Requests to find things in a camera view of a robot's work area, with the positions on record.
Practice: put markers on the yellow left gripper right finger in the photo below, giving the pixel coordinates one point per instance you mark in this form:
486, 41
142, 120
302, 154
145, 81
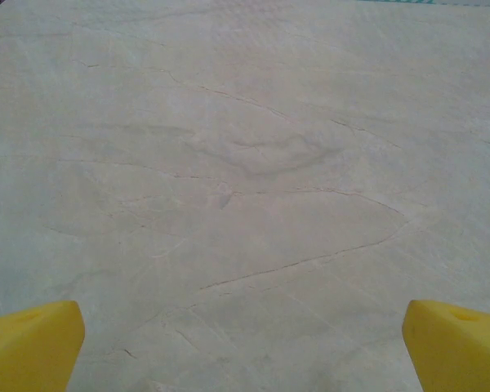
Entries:
461, 355

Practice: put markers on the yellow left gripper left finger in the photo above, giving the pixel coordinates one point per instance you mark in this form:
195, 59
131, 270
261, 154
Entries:
28, 351

